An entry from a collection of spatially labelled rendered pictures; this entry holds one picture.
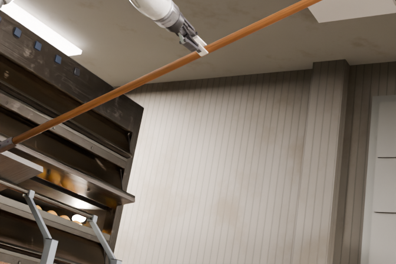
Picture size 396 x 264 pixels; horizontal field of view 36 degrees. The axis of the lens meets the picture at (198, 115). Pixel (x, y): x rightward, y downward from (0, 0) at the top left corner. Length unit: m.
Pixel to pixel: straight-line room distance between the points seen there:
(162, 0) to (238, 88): 4.13
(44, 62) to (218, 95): 2.81
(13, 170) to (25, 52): 0.91
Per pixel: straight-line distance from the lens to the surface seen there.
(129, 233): 6.17
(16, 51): 3.50
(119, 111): 4.12
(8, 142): 2.66
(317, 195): 5.16
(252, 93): 5.93
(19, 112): 3.48
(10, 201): 3.44
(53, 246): 2.83
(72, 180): 3.65
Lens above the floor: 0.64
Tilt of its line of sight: 20 degrees up
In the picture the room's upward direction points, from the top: 10 degrees clockwise
